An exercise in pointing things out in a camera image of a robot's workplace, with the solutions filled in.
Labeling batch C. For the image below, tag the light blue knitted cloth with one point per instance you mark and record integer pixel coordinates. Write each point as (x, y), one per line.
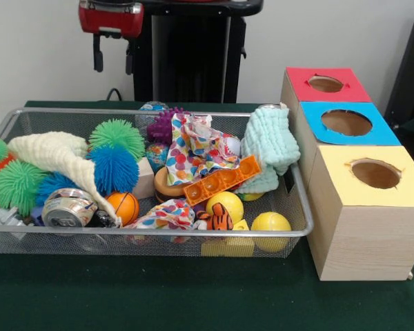
(269, 138)

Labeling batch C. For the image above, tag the green spiky rubber ball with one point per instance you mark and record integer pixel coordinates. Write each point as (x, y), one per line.
(117, 136)

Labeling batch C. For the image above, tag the wooden box with three holes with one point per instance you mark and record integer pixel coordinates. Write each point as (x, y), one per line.
(365, 238)

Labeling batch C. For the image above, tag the colourful dotted cloth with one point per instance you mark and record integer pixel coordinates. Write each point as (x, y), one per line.
(196, 151)

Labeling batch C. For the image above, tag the orange toy building brick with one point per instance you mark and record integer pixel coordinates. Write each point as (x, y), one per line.
(224, 179)

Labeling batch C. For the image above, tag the cream knitted cloth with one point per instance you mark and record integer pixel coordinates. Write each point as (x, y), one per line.
(55, 151)

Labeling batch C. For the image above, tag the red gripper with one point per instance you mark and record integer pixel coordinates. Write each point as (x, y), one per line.
(110, 20)

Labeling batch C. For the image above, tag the green spiky caterpillar toy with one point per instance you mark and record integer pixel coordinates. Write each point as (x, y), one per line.
(17, 186)

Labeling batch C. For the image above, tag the yellow ball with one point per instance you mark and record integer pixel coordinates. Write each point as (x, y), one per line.
(270, 225)
(227, 201)

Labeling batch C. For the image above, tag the blue spiky rubber ball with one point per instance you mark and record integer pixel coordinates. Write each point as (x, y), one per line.
(114, 169)

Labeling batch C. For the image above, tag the purple spiky rubber toy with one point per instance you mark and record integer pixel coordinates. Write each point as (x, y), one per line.
(160, 125)

